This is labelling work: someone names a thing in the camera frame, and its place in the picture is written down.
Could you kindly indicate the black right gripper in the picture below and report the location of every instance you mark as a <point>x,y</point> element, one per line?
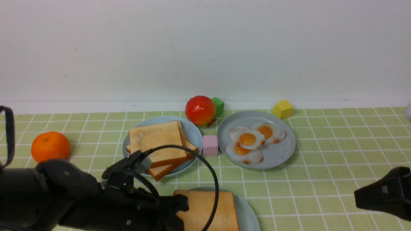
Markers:
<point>391,194</point>

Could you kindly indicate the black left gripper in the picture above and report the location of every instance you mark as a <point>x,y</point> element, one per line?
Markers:
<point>96,206</point>

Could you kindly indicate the toast slice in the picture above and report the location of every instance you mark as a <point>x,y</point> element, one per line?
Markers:
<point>200,208</point>
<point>186,143</point>
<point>152,136</point>
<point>168,170</point>

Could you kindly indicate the fried egg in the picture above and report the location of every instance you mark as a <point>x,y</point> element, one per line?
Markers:
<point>247,138</point>
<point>271,133</point>
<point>243,155</point>

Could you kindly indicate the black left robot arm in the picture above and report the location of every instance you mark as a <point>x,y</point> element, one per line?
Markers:
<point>57,193</point>

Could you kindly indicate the orange mandarin fruit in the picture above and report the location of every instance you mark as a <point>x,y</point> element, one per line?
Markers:
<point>50,145</point>

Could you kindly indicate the blue plate with toast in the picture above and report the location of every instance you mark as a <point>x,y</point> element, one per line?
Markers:
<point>192,132</point>

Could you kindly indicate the pink cube block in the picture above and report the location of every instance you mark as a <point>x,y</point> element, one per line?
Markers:
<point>210,146</point>

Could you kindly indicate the red tomato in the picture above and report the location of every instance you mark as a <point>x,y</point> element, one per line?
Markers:
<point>201,111</point>

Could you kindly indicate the blue plate with eggs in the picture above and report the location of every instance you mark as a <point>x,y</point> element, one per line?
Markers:
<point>273,154</point>

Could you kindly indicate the empty light blue plate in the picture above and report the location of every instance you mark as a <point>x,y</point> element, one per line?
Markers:
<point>246,217</point>

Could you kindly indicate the yellow cube block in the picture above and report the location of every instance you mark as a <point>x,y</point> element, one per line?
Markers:
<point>283,109</point>

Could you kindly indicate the green cube block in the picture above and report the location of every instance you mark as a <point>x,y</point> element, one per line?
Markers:
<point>219,104</point>

